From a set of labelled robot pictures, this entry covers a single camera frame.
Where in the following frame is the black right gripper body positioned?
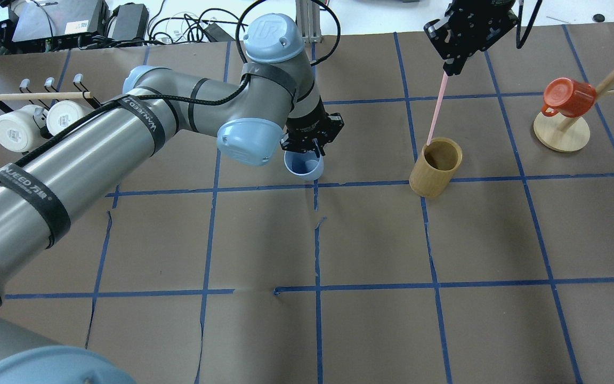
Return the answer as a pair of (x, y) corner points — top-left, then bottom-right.
(424, 1), (519, 76)

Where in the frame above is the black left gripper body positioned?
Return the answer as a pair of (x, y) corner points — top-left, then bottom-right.
(280, 99), (344, 154)

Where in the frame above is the light blue plastic cup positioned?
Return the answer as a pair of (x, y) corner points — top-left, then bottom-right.
(284, 151), (325, 181)

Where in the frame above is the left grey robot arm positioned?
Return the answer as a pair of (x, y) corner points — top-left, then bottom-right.
(0, 14), (344, 383)

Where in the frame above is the bamboo chopstick holder cup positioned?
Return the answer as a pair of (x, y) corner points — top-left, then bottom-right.
(409, 138), (463, 198)

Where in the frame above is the orange red mug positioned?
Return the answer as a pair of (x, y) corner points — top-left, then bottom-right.
(541, 77), (597, 118)

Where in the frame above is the black power adapter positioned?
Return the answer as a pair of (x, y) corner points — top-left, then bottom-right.
(108, 3), (149, 41)

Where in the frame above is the wooden dowel rod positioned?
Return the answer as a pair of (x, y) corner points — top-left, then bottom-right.
(0, 91), (94, 101)

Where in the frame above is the black power box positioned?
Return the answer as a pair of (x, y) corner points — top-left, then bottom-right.
(12, 1), (109, 44)

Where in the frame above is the white mug near rack end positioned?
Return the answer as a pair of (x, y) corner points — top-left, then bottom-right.
(0, 105), (49, 153)

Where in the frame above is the aluminium extrusion post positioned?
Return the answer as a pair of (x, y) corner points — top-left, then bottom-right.
(295, 1), (324, 43)

